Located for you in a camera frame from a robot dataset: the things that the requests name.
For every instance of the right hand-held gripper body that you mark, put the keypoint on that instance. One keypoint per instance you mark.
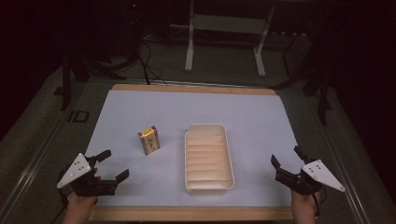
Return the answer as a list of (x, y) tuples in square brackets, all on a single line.
[(320, 174)]

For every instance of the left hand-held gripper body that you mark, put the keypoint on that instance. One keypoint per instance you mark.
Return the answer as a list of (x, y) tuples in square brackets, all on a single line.
[(90, 186)]

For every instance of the yellow printed carton box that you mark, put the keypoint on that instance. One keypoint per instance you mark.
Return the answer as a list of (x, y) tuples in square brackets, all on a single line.
[(150, 140)]

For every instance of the cream ribbed plastic tray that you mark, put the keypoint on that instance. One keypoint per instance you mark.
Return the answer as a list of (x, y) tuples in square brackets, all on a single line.
[(208, 158)]

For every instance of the person's left hand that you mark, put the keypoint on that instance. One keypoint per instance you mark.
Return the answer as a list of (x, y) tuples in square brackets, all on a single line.
[(80, 204)]

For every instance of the person's right hand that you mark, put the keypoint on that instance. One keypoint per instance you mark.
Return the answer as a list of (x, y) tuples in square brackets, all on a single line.
[(305, 205)]

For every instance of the black metal stand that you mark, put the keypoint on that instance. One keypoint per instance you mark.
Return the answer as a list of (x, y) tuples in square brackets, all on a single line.
[(66, 81), (323, 93)]

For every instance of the pale blue table sheet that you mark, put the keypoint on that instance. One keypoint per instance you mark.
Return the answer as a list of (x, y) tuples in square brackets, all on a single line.
[(174, 109)]

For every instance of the dark equipment tower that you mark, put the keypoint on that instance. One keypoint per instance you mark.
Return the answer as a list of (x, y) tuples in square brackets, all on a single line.
[(134, 28)]

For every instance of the white metal stand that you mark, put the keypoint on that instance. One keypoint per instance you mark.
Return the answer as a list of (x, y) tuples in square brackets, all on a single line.
[(227, 24)]

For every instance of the metal floor rail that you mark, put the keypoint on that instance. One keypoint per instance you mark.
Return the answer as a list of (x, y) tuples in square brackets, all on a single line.
[(28, 174), (342, 161)]

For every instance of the black rectangular floor bracket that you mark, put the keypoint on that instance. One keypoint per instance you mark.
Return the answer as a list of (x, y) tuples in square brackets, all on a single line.
[(72, 116)]

